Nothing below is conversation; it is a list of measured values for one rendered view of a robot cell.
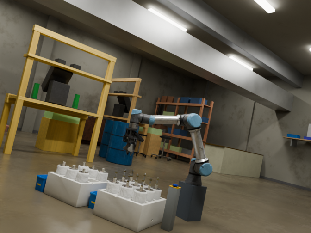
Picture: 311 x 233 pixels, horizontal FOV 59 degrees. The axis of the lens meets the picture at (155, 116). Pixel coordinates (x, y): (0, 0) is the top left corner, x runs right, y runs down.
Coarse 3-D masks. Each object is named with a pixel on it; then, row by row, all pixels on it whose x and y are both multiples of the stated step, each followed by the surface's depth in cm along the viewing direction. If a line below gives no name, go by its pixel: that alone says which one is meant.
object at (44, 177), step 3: (39, 177) 232; (42, 177) 230; (45, 177) 242; (39, 180) 232; (42, 180) 230; (45, 180) 231; (36, 183) 234; (39, 183) 232; (42, 183) 230; (45, 183) 231; (36, 186) 233; (39, 186) 231; (42, 186) 230; (36, 189) 233; (39, 189) 231; (42, 189) 230
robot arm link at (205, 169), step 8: (184, 120) 234; (192, 120) 225; (200, 120) 227; (192, 128) 227; (200, 128) 229; (192, 136) 230; (200, 136) 230; (200, 144) 229; (200, 152) 229; (200, 160) 229; (208, 160) 232; (200, 168) 227; (208, 168) 228
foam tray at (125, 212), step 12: (108, 192) 200; (96, 204) 200; (108, 204) 196; (120, 204) 191; (132, 204) 187; (144, 204) 187; (156, 204) 203; (108, 216) 194; (120, 216) 190; (132, 216) 186; (144, 216) 189; (156, 216) 206; (132, 228) 184; (144, 228) 191
